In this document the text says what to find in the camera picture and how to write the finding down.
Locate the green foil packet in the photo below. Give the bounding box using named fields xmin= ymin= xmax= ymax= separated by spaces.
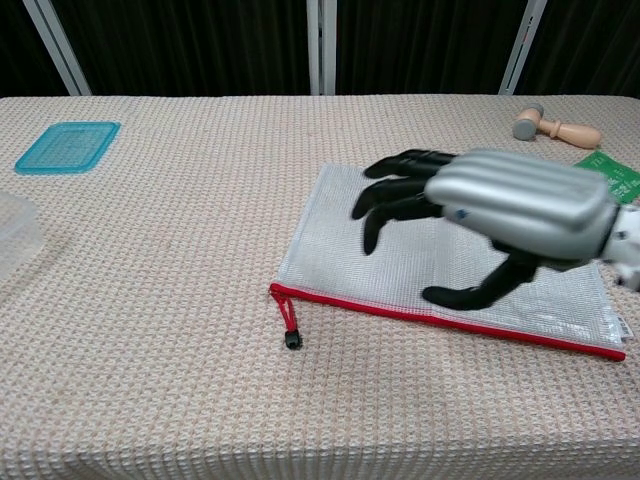
xmin=573 ymin=151 xmax=640 ymax=204

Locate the black curtain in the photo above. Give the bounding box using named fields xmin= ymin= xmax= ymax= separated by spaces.
xmin=0 ymin=0 xmax=640 ymax=99

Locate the small wooden mallet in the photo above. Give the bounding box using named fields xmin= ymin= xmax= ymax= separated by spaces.
xmin=512 ymin=103 xmax=602 ymax=150

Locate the teal plastic lid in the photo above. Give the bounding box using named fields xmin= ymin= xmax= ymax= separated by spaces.
xmin=13 ymin=121 xmax=122 ymax=176

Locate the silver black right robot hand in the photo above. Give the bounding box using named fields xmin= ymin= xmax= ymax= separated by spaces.
xmin=352 ymin=148 xmax=620 ymax=312

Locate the clear plastic container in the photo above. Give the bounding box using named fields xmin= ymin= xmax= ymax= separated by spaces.
xmin=0 ymin=189 xmax=41 ymax=296

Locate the aluminium frame post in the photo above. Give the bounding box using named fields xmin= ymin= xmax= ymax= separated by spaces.
xmin=305 ymin=0 xmax=337 ymax=96
xmin=22 ymin=0 xmax=92 ymax=96
xmin=498 ymin=0 xmax=549 ymax=96

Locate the clear plastic bag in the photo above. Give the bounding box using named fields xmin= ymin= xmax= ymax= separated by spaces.
xmin=269 ymin=163 xmax=627 ymax=362

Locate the beige waffle table cloth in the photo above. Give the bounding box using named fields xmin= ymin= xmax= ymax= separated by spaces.
xmin=0 ymin=94 xmax=640 ymax=480

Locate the dark red elongated object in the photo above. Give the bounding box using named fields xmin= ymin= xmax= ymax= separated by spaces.
xmin=273 ymin=292 xmax=304 ymax=350

